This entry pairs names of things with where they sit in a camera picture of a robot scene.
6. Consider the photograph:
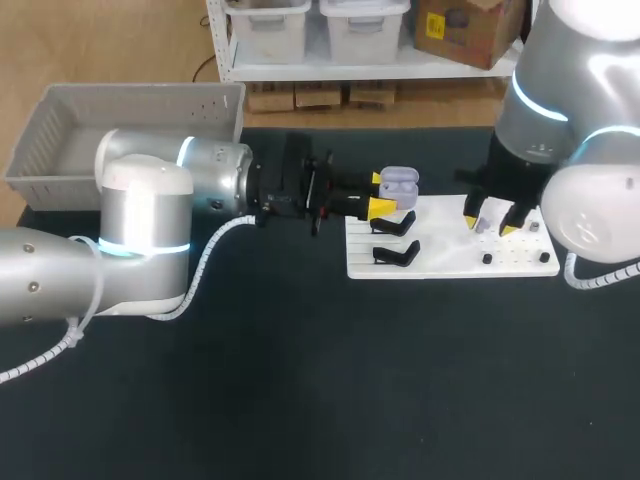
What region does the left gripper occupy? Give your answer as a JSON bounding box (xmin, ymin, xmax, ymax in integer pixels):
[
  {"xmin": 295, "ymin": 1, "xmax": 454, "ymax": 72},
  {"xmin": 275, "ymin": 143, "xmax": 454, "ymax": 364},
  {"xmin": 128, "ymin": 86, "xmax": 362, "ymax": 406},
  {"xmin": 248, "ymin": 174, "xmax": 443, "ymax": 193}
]
[{"xmin": 249, "ymin": 132, "xmax": 400, "ymax": 239}]

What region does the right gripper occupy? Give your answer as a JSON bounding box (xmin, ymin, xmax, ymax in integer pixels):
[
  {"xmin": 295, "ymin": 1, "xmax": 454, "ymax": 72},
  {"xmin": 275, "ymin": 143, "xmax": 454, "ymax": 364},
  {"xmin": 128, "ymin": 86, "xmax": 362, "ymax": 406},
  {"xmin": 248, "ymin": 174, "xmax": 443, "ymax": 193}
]
[{"xmin": 453, "ymin": 133, "xmax": 552, "ymax": 238}]

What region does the lilac earbud case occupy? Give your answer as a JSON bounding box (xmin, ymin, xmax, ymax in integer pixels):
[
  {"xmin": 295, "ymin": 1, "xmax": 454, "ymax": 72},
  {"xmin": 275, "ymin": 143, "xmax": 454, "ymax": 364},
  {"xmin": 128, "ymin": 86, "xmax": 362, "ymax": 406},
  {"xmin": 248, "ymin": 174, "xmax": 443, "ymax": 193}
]
[{"xmin": 377, "ymin": 166, "xmax": 420, "ymax": 212}]

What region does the white plate with black stands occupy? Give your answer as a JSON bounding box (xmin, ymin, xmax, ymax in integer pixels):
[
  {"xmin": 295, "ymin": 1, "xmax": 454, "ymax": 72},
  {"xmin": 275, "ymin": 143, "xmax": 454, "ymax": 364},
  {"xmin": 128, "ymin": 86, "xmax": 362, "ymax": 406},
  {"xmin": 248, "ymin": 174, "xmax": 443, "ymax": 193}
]
[{"xmin": 344, "ymin": 193, "xmax": 561, "ymax": 280}]

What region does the small cardboard box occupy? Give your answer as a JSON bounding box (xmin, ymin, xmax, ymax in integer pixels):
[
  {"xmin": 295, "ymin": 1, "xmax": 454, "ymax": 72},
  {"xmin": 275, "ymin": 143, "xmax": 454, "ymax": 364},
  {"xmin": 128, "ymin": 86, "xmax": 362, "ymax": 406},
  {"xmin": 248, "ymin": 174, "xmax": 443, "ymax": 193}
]
[
  {"xmin": 294, "ymin": 81, "xmax": 344, "ymax": 111},
  {"xmin": 348, "ymin": 80, "xmax": 399, "ymax": 108},
  {"xmin": 247, "ymin": 82, "xmax": 295, "ymax": 114}
]

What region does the large cardboard box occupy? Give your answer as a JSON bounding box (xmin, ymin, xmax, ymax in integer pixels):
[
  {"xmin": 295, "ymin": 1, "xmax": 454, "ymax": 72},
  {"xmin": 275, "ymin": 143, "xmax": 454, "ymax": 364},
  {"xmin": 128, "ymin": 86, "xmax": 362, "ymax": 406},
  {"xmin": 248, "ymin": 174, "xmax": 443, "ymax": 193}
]
[{"xmin": 413, "ymin": 0, "xmax": 527, "ymax": 71}]

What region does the white metal shelf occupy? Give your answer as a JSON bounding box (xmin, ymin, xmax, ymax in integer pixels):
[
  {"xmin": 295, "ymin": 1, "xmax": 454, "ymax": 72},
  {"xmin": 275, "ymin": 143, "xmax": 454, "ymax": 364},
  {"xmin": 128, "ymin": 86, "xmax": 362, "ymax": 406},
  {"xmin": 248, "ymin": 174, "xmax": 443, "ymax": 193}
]
[{"xmin": 205, "ymin": 0, "xmax": 527, "ymax": 84}]

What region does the white storage bin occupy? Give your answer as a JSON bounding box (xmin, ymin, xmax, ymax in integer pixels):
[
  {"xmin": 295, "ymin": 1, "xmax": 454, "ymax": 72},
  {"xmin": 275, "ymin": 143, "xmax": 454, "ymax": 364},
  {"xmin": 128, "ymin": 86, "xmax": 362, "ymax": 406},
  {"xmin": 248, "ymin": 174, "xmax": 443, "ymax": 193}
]
[
  {"xmin": 318, "ymin": 0, "xmax": 413, "ymax": 65},
  {"xmin": 222, "ymin": 0, "xmax": 312, "ymax": 66}
]

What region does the grey slotted basket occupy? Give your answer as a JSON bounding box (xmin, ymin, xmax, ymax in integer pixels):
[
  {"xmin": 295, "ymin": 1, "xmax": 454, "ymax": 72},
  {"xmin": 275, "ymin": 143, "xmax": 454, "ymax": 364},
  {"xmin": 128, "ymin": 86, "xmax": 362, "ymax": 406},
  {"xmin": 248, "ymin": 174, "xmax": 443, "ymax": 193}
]
[{"xmin": 2, "ymin": 82, "xmax": 248, "ymax": 213}]

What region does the white cable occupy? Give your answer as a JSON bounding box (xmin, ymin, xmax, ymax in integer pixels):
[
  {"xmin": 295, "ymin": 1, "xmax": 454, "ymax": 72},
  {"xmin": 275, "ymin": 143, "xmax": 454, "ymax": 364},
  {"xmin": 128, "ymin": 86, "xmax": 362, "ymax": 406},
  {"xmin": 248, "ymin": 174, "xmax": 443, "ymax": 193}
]
[
  {"xmin": 563, "ymin": 251, "xmax": 640, "ymax": 292},
  {"xmin": 0, "ymin": 218, "xmax": 257, "ymax": 386}
]

